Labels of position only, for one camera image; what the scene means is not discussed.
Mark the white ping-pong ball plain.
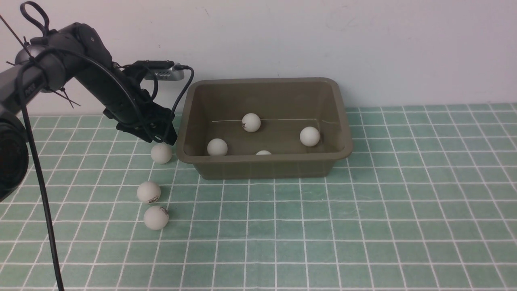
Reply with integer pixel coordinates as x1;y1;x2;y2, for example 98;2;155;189
143;206;169;230

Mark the black camera cable left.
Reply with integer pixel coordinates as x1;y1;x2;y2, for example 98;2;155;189
141;65;195;140

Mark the green checkered tablecloth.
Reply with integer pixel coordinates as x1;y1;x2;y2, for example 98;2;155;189
0;103;517;291

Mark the white ping-pong ball bin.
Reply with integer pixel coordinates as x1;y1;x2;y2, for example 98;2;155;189
150;143;173;164

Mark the olive green plastic bin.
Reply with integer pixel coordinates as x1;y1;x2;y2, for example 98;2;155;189
176;77;354;180

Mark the white ping-pong ball red logo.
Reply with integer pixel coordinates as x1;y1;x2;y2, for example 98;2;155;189
137;181;161;203

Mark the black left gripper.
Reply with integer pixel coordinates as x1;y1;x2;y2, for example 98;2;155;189
103;102;177;146

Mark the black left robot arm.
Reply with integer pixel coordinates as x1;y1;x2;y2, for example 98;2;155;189
0;1;181;200

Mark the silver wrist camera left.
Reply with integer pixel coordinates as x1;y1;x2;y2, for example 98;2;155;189
121;60;185;81

